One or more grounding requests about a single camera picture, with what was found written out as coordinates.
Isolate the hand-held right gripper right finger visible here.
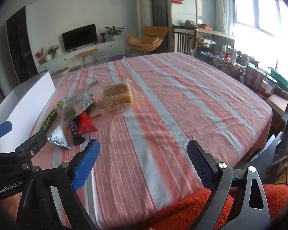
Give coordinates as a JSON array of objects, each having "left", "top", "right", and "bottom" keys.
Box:
[{"left": 187, "top": 139, "right": 271, "bottom": 230}]

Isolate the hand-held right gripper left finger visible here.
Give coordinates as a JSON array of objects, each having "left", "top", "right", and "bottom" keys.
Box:
[{"left": 16, "top": 138, "right": 101, "bottom": 230}]

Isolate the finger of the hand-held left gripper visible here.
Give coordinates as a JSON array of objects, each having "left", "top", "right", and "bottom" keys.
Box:
[
  {"left": 5, "top": 131, "right": 48, "bottom": 173},
  {"left": 0, "top": 121, "right": 13, "bottom": 142}
]

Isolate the small dark brown packet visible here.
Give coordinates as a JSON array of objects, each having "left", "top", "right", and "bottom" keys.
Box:
[{"left": 72, "top": 136, "right": 86, "bottom": 146}]

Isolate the silver blue triangular packet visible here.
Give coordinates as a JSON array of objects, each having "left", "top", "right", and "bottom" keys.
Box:
[{"left": 47, "top": 125, "right": 71, "bottom": 150}]

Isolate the green candy packet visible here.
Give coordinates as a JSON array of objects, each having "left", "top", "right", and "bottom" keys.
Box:
[{"left": 40, "top": 109, "right": 58, "bottom": 132}]

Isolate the white cardboard box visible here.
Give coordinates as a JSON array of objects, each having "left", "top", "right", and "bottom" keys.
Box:
[{"left": 0, "top": 71, "right": 56, "bottom": 154}]

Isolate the red snack packet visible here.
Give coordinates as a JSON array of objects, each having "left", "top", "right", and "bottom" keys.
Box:
[{"left": 77, "top": 111, "right": 99, "bottom": 136}]

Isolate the clear bag of toast slices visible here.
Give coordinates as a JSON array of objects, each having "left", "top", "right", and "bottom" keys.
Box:
[{"left": 60, "top": 80, "right": 99, "bottom": 127}]

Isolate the bread loaf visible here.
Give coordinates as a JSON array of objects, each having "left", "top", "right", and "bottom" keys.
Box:
[{"left": 96, "top": 80, "right": 144, "bottom": 112}]

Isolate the orange fleece garment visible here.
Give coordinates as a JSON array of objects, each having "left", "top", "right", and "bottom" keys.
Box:
[{"left": 149, "top": 183, "right": 288, "bottom": 230}]

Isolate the striped tablecloth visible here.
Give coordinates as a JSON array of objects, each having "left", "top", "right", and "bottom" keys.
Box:
[{"left": 0, "top": 52, "right": 273, "bottom": 230}]

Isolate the beige oval cat scratcher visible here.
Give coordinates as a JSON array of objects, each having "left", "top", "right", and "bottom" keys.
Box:
[{"left": 51, "top": 67, "right": 70, "bottom": 75}]

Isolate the dark glass cabinet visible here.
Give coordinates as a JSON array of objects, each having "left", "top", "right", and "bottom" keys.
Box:
[{"left": 6, "top": 6, "right": 38, "bottom": 84}]

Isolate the leafy green table plant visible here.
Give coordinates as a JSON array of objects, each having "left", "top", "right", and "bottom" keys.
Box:
[{"left": 48, "top": 44, "right": 60, "bottom": 58}]

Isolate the pile of jars and packets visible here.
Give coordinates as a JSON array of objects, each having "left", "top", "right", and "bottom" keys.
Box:
[{"left": 192, "top": 44, "right": 279, "bottom": 96}]

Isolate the wooden bench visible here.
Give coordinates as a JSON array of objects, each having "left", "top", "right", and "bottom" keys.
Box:
[{"left": 75, "top": 48, "right": 99, "bottom": 66}]

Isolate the black television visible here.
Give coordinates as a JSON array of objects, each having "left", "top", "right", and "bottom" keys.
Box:
[{"left": 62, "top": 24, "right": 98, "bottom": 51}]

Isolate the green cloth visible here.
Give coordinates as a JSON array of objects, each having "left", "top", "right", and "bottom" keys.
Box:
[{"left": 269, "top": 67, "right": 288, "bottom": 94}]

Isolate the white TV cabinet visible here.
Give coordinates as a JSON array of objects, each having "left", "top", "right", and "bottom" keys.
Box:
[{"left": 37, "top": 39, "right": 125, "bottom": 73}]

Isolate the wooden slatted railing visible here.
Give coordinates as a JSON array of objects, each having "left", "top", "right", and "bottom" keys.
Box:
[{"left": 172, "top": 25, "right": 198, "bottom": 53}]

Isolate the wooden sideboard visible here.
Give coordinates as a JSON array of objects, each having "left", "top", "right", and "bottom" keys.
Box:
[{"left": 197, "top": 27, "right": 234, "bottom": 41}]

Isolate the large potted plant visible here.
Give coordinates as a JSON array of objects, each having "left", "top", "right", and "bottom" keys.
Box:
[{"left": 105, "top": 25, "right": 125, "bottom": 41}]

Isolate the orange lounge chair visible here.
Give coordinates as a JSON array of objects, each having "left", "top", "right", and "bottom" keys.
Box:
[{"left": 127, "top": 25, "right": 169, "bottom": 54}]

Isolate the white sheer curtain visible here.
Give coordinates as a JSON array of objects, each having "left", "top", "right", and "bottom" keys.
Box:
[{"left": 212, "top": 0, "right": 233, "bottom": 34}]

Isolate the window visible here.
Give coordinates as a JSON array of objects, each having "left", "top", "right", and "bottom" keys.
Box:
[{"left": 232, "top": 0, "right": 288, "bottom": 60}]

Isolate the white standing air conditioner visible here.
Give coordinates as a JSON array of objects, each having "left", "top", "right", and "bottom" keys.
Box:
[{"left": 135, "top": 0, "right": 156, "bottom": 33}]

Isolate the grey curtain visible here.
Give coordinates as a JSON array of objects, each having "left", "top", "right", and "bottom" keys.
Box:
[{"left": 145, "top": 0, "right": 170, "bottom": 28}]

